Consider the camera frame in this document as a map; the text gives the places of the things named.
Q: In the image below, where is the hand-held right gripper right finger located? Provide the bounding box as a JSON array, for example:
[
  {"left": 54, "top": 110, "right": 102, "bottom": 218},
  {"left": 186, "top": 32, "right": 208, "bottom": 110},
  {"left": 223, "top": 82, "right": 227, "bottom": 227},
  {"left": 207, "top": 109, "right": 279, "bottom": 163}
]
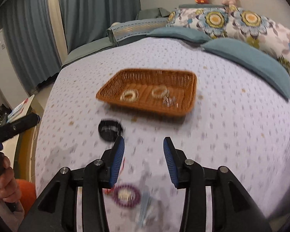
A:
[{"left": 163, "top": 137, "right": 272, "bottom": 232}]

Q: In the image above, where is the silver hair clip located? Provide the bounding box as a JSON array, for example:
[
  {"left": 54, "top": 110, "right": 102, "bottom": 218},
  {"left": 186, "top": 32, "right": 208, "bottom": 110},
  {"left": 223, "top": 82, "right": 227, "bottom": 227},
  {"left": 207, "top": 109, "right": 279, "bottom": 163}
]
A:
[{"left": 162, "top": 96, "right": 179, "bottom": 107}]

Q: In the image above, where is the purple bead bracelet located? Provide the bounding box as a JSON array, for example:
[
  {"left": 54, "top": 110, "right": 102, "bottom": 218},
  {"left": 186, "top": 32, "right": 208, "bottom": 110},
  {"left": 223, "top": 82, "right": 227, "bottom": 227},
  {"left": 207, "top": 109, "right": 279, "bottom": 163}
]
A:
[{"left": 111, "top": 184, "right": 142, "bottom": 208}]

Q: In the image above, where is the blue curtain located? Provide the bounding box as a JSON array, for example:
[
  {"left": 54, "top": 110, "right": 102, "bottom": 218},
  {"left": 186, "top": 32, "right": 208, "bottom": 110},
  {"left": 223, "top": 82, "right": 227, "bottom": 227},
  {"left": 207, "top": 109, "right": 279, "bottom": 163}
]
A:
[{"left": 0, "top": 0, "right": 142, "bottom": 91}]

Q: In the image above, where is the orange stool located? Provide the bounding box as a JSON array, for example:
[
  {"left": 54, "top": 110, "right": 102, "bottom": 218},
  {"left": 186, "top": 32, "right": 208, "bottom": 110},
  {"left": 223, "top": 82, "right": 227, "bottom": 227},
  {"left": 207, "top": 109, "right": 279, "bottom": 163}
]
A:
[{"left": 14, "top": 179, "right": 37, "bottom": 217}]

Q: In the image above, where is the brown wicker basket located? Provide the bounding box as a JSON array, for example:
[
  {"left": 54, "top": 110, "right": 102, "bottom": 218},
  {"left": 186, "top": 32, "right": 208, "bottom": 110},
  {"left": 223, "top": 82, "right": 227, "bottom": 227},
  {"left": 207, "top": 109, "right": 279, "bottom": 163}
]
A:
[{"left": 96, "top": 69, "right": 198, "bottom": 117}]

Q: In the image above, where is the floral quilt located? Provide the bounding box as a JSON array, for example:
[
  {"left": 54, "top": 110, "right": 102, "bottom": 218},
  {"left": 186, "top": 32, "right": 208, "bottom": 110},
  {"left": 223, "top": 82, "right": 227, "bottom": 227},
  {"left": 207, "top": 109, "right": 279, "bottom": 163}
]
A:
[{"left": 166, "top": 7, "right": 290, "bottom": 83}]

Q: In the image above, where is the person's left hand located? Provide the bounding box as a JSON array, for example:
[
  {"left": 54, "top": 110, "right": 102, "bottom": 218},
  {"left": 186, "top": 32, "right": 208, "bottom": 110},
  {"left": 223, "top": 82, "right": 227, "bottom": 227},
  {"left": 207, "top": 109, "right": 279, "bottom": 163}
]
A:
[{"left": 0, "top": 155, "right": 21, "bottom": 203}]

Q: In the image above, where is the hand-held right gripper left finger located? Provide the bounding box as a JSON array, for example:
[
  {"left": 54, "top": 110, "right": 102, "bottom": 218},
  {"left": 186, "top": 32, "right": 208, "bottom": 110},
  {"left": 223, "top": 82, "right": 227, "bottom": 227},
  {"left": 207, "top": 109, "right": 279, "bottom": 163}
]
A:
[{"left": 18, "top": 136, "right": 125, "bottom": 232}]

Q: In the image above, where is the folded grey-green blanket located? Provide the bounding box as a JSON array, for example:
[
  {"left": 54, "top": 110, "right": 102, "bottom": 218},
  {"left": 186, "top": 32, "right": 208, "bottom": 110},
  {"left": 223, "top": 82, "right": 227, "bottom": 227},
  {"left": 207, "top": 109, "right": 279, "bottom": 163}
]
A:
[{"left": 107, "top": 7, "right": 171, "bottom": 47}]

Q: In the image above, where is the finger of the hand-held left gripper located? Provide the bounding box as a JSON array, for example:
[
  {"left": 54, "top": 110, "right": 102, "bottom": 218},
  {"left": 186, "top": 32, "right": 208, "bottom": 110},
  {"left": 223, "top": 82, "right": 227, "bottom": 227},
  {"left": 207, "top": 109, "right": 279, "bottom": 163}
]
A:
[{"left": 0, "top": 113, "right": 41, "bottom": 142}]

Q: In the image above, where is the teal pillow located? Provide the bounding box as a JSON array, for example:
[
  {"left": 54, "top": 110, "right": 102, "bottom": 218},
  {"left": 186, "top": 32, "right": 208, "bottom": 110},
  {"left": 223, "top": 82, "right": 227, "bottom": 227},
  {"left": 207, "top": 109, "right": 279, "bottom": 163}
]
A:
[
  {"left": 147, "top": 26, "right": 211, "bottom": 42},
  {"left": 201, "top": 38, "right": 290, "bottom": 99}
]

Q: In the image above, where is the black bracelet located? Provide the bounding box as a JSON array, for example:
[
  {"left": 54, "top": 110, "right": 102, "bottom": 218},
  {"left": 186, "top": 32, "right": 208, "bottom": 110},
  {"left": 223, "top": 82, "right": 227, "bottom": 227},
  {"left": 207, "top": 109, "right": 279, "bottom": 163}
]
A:
[{"left": 98, "top": 119, "right": 124, "bottom": 142}]

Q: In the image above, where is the white bead bracelet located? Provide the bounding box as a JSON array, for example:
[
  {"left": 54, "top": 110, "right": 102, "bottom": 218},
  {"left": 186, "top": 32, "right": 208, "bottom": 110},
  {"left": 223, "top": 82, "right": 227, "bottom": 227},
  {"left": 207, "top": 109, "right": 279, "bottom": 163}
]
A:
[
  {"left": 151, "top": 86, "right": 170, "bottom": 99},
  {"left": 120, "top": 90, "right": 139, "bottom": 102}
]

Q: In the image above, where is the light blue hair clip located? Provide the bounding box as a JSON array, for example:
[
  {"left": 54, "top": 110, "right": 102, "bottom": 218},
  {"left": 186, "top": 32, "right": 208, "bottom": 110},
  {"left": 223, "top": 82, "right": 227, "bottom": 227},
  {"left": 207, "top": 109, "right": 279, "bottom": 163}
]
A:
[{"left": 136, "top": 191, "right": 160, "bottom": 226}]

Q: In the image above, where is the cluttered side table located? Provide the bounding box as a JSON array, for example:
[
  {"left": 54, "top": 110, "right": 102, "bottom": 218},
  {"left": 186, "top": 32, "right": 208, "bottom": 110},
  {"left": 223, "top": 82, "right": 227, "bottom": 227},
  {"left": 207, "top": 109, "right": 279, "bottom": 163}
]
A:
[{"left": 0, "top": 94, "right": 37, "bottom": 131}]

